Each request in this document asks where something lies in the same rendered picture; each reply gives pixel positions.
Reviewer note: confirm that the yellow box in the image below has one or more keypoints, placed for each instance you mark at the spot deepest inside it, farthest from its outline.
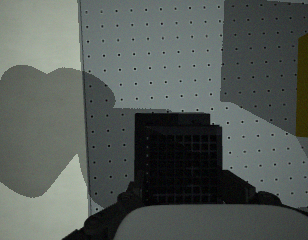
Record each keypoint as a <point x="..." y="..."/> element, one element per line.
<point x="302" y="88"/>

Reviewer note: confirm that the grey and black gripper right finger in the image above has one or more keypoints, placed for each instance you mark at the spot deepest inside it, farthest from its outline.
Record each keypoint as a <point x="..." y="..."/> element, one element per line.
<point x="237" y="191"/>

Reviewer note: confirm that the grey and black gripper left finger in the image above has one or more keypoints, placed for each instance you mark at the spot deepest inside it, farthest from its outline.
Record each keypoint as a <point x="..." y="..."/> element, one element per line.
<point x="103" y="225"/>

